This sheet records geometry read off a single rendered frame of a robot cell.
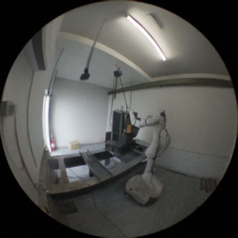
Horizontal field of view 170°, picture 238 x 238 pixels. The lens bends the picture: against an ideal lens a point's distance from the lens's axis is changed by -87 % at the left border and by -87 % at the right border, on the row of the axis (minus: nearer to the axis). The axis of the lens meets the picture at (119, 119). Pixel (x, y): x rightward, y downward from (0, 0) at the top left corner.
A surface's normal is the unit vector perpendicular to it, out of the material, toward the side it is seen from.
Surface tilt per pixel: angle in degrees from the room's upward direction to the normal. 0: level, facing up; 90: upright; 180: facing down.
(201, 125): 90
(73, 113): 90
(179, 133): 90
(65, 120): 90
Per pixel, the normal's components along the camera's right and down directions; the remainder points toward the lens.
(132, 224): 0.07, -1.00
